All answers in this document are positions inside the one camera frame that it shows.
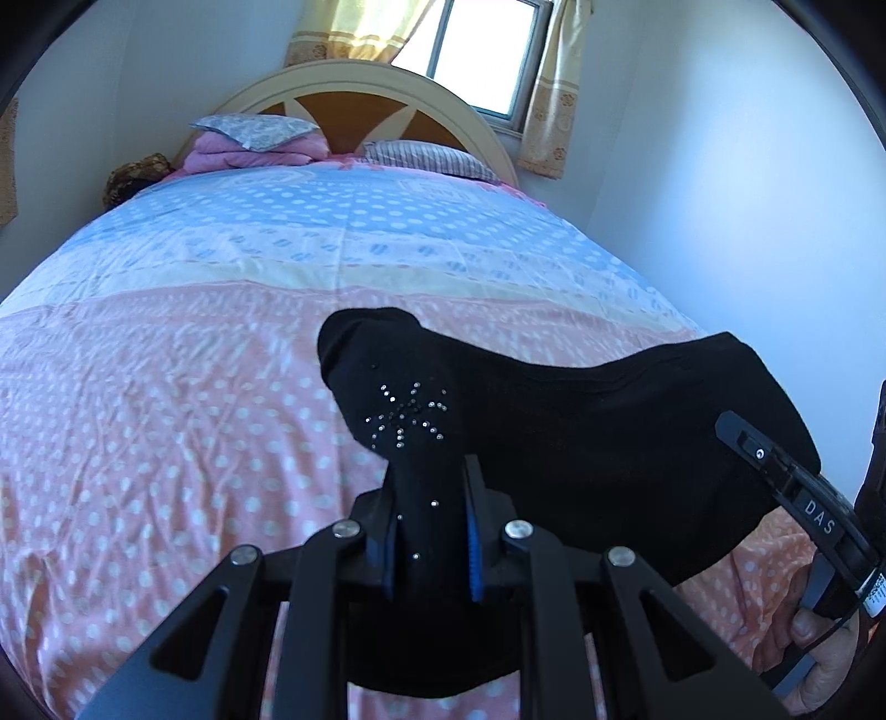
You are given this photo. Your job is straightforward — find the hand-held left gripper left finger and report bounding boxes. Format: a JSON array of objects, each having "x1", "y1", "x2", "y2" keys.
[{"x1": 76, "y1": 488, "x2": 403, "y2": 720}]

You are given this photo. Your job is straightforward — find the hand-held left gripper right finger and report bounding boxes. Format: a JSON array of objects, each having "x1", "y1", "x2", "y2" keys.
[{"x1": 460, "y1": 453, "x2": 794, "y2": 720}]

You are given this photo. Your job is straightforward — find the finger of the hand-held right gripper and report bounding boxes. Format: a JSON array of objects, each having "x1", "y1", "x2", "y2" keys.
[{"x1": 716, "y1": 410, "x2": 877, "y2": 589}]

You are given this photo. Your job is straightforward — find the black pants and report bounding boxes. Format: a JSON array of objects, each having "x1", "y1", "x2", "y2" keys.
[{"x1": 317, "y1": 306, "x2": 822, "y2": 700}]

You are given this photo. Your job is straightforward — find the person's right hand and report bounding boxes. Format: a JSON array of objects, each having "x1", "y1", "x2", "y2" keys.
[{"x1": 753, "y1": 564, "x2": 869, "y2": 697}]

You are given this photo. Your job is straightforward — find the pastel polka dot bedsheet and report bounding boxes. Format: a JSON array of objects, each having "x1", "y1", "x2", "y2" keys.
[{"x1": 0, "y1": 156, "x2": 859, "y2": 720}]

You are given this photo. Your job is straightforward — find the striped pillow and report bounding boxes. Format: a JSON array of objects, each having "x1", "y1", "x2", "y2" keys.
[{"x1": 360, "y1": 138, "x2": 503, "y2": 184}]

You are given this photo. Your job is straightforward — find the pink folded blanket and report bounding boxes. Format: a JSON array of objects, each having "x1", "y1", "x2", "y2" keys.
[{"x1": 173, "y1": 131, "x2": 332, "y2": 173}]

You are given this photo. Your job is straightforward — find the grey floral pillow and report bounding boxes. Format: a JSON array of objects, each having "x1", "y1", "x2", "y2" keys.
[{"x1": 190, "y1": 114, "x2": 320, "y2": 152}]

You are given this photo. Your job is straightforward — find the brown furry object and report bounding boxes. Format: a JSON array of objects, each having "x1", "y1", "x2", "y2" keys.
[{"x1": 104, "y1": 153, "x2": 174, "y2": 209}]

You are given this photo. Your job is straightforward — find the beige patterned curtain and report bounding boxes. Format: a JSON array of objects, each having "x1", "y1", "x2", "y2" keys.
[
  {"x1": 0, "y1": 97, "x2": 20, "y2": 229},
  {"x1": 516, "y1": 0, "x2": 596, "y2": 181},
  {"x1": 287, "y1": 0, "x2": 451, "y2": 70}
]

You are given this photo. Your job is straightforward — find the cream wooden headboard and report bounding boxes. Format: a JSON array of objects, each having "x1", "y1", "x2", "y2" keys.
[{"x1": 176, "y1": 59, "x2": 520, "y2": 188}]

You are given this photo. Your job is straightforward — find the sliding glass window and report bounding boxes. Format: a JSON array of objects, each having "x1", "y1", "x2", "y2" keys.
[{"x1": 391, "y1": 0, "x2": 555, "y2": 132}]

